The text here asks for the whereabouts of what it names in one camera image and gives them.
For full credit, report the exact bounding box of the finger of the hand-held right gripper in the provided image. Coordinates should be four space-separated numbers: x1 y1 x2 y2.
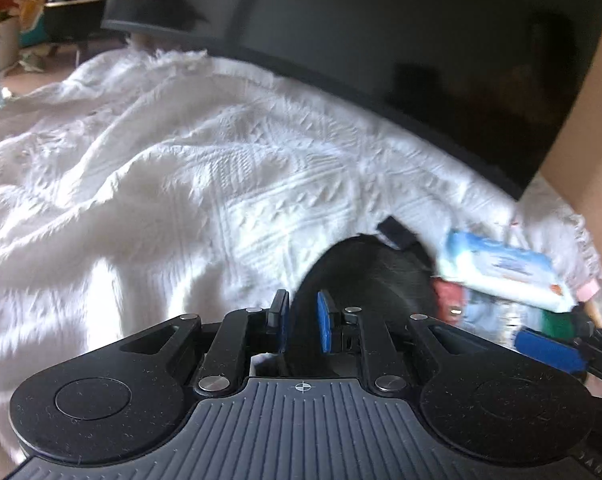
512 326 602 406

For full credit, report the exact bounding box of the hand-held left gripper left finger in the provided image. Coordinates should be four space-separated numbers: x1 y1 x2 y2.
118 289 290 397

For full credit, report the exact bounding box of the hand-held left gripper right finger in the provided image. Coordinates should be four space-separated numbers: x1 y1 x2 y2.
317 290 492 397

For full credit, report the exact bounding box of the green soft pouch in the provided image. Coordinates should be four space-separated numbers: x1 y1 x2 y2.
540 309 578 342

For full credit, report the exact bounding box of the black cap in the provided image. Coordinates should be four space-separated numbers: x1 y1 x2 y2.
287 215 439 378

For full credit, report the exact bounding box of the light blue packet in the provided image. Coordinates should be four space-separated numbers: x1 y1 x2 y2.
462 289 543 349

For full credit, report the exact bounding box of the white wet wipes pack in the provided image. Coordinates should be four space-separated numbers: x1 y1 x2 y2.
437 229 578 314

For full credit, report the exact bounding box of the red small packet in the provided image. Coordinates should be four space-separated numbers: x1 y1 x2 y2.
432 280 468 322

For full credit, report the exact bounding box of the white textured blanket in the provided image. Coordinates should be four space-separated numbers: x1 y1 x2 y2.
0 47 602 466

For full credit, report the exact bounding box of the black monitor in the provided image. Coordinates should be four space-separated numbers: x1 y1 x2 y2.
100 0 602 202

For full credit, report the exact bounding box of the black cabinet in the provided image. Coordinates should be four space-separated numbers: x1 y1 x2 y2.
41 0 106 56

